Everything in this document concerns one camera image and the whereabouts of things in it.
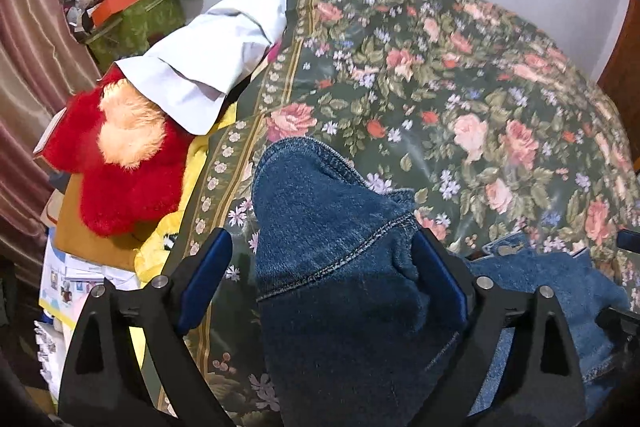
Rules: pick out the stack of printed papers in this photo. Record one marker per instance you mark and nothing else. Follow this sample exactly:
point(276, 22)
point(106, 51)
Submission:
point(60, 282)

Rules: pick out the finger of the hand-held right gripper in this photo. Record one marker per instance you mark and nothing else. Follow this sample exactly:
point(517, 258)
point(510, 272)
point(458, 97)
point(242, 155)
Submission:
point(622, 322)
point(630, 241)

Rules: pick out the blue denim jeans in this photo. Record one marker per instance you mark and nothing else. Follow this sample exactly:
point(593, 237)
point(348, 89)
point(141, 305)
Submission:
point(325, 232)

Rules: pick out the red plush toy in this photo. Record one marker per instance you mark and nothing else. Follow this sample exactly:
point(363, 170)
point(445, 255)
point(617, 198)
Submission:
point(115, 202)

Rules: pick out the orange box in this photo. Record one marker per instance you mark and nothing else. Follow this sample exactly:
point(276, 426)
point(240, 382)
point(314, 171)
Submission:
point(120, 2)

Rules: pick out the brown cardboard box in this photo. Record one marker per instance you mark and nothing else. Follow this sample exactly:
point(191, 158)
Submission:
point(85, 242)

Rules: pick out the striped pink curtain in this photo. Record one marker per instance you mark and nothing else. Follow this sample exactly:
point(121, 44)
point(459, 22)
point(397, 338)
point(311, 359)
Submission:
point(30, 57)

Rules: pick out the floral bed blanket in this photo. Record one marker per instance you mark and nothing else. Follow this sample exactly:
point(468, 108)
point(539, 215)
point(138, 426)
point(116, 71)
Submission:
point(425, 82)

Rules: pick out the brown wooden door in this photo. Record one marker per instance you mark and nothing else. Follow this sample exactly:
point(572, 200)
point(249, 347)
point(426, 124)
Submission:
point(625, 62)

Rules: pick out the green patterned box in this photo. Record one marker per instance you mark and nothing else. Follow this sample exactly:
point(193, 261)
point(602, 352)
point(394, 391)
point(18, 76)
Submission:
point(145, 27)

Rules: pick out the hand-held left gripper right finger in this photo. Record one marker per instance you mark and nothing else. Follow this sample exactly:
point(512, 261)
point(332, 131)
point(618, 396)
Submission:
point(442, 279)

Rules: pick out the white shirt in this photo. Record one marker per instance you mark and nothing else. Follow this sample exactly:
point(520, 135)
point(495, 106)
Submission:
point(210, 52)

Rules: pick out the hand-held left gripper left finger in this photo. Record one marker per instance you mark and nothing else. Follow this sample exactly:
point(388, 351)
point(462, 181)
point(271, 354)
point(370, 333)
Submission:
point(205, 274)

